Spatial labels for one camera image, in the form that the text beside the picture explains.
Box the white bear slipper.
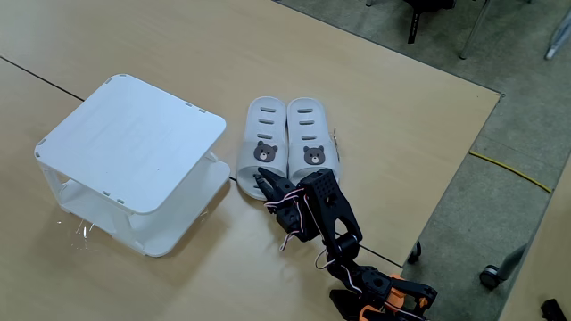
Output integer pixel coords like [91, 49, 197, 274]
[235, 95, 290, 202]
[285, 96, 343, 186]

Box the white two-tier plastic box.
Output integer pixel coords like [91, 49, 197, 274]
[34, 73, 232, 259]

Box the black caster wheel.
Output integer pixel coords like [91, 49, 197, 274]
[406, 241, 423, 265]

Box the grey caster wheel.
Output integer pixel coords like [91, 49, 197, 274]
[479, 243, 528, 291]

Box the black chair leg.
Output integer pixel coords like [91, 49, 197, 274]
[403, 0, 457, 45]

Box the metal chair leg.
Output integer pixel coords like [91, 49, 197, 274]
[459, 0, 492, 61]

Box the yellow floor cable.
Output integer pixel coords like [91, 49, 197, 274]
[468, 150, 553, 194]

